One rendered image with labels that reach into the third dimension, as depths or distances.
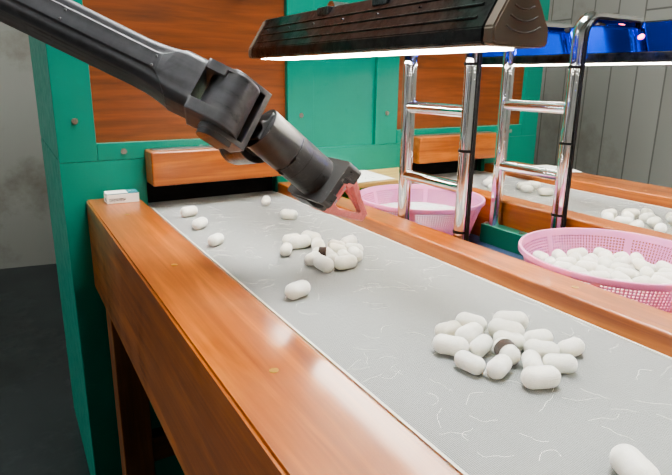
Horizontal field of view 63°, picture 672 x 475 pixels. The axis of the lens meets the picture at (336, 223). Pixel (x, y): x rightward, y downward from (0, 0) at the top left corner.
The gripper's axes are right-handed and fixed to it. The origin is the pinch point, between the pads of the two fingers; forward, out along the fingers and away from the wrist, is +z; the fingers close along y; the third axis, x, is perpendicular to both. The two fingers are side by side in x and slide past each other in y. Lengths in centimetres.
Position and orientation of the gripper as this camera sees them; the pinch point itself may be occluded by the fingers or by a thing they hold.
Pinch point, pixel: (360, 214)
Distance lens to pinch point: 78.2
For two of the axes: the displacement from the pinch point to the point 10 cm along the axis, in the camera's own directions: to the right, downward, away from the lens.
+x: -5.6, 8.2, -1.3
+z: 6.5, 5.3, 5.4
